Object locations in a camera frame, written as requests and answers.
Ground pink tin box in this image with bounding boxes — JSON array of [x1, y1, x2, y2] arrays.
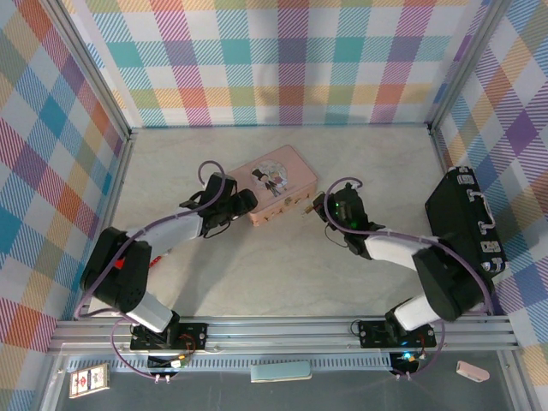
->
[[226, 144, 320, 228]]

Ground black suitcase silver fittings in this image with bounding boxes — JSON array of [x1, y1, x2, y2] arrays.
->
[[424, 165, 509, 283]]

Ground teal rectangular case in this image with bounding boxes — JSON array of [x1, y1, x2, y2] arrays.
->
[[250, 360, 313, 384]]

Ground small pink case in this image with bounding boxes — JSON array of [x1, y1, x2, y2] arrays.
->
[[456, 360, 491, 382]]

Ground red white card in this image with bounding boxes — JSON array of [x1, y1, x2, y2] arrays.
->
[[68, 362, 110, 399]]

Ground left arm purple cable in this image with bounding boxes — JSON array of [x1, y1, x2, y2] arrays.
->
[[74, 160, 227, 380]]

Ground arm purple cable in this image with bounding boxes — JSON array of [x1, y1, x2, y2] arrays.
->
[[324, 178, 491, 380], [74, 160, 227, 380]]

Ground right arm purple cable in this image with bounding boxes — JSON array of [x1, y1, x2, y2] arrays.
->
[[324, 178, 491, 380]]

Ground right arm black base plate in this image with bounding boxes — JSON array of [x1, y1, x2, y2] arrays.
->
[[357, 319, 438, 348]]

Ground aluminium frame rail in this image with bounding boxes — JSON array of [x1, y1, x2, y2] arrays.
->
[[46, 316, 521, 354]]

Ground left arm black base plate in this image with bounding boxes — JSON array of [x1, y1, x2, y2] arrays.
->
[[129, 321, 210, 352]]

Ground grey slotted cable duct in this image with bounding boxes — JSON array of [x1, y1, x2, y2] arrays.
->
[[66, 355, 395, 372]]

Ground aluminium frame post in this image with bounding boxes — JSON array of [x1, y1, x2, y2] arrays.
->
[[42, 0, 133, 140], [427, 0, 513, 134]]

